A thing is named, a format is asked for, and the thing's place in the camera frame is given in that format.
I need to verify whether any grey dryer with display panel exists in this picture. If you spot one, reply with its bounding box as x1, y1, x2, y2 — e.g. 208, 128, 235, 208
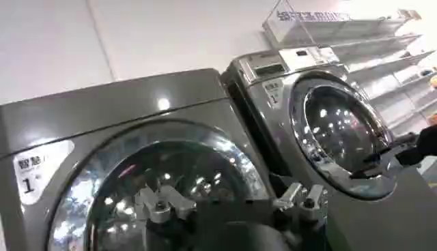
221, 46, 437, 251

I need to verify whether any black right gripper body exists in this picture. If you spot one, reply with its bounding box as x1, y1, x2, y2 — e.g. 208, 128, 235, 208
416, 123, 437, 158

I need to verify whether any round glass dryer door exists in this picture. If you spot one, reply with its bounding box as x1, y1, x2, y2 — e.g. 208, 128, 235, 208
289, 70, 399, 201
46, 119, 271, 251

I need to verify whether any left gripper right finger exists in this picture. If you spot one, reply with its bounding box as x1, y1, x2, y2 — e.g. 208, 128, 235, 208
272, 182, 329, 222

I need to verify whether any white box on dryer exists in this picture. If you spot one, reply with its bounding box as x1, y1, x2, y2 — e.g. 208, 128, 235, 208
277, 45, 341, 72

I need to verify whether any white shelf rack with goods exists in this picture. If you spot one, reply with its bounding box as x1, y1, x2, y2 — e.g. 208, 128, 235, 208
262, 0, 437, 138

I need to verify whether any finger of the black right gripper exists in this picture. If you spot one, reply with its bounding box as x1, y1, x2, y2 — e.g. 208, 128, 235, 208
395, 149, 424, 168

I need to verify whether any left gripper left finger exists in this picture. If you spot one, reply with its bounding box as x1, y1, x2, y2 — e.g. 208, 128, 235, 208
134, 185, 198, 225

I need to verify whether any white number label sticker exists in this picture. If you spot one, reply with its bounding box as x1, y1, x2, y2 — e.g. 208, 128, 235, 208
12, 139, 76, 206
262, 78, 285, 110

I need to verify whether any grey dryer numbered one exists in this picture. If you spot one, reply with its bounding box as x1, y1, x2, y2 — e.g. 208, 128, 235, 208
0, 68, 286, 251

